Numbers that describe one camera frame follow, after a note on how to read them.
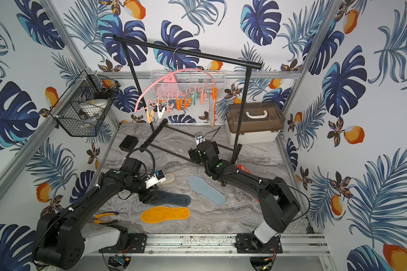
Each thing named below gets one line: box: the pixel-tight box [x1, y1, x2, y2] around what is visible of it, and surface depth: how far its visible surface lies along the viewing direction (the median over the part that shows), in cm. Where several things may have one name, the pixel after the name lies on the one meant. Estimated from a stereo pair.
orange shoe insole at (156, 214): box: [140, 206, 191, 225], surface depth 84 cm
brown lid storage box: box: [226, 101, 286, 146], surface depth 102 cm
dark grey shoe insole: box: [147, 190, 192, 207], surface depth 89 cm
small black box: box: [118, 134, 139, 153], surface depth 109 cm
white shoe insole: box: [188, 175, 227, 206], surface depth 92 cm
